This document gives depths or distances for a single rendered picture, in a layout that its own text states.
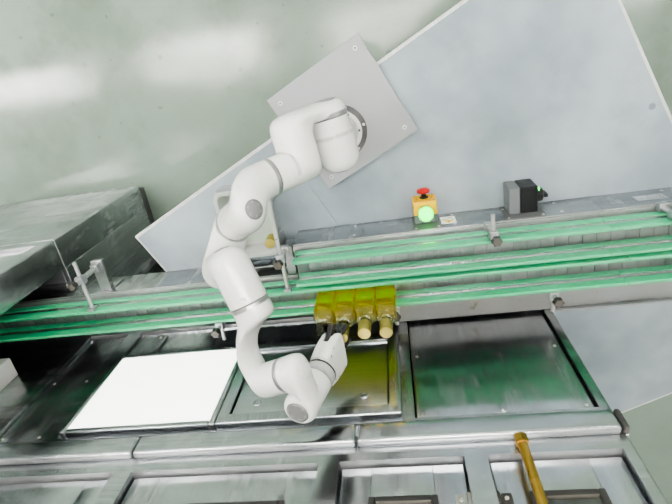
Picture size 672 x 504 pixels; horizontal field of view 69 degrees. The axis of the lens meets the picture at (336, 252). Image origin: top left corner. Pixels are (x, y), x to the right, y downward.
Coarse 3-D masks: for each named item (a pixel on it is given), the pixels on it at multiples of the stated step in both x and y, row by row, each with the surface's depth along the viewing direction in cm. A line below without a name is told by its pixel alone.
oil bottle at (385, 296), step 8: (376, 288) 143; (384, 288) 142; (392, 288) 141; (376, 296) 139; (384, 296) 138; (392, 296) 137; (376, 304) 135; (384, 304) 134; (392, 304) 133; (376, 312) 133; (384, 312) 132; (392, 312) 132; (392, 320) 133
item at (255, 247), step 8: (224, 192) 149; (216, 200) 150; (224, 200) 155; (216, 208) 151; (272, 216) 150; (264, 224) 159; (272, 224) 151; (256, 232) 161; (264, 232) 161; (272, 232) 160; (248, 240) 162; (256, 240) 162; (264, 240) 162; (248, 248) 160; (256, 248) 160; (264, 248) 159; (272, 248) 158; (256, 256) 156
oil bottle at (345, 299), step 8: (336, 296) 142; (344, 296) 141; (352, 296) 140; (336, 304) 138; (344, 304) 137; (352, 304) 136; (336, 312) 134; (344, 312) 134; (352, 312) 134; (336, 320) 135; (352, 320) 134
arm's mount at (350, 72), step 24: (336, 48) 136; (360, 48) 136; (312, 72) 138; (336, 72) 138; (360, 72) 138; (288, 96) 141; (312, 96) 141; (336, 96) 141; (360, 96) 140; (384, 96) 140; (360, 120) 142; (384, 120) 143; (408, 120) 142; (360, 144) 145; (384, 144) 145
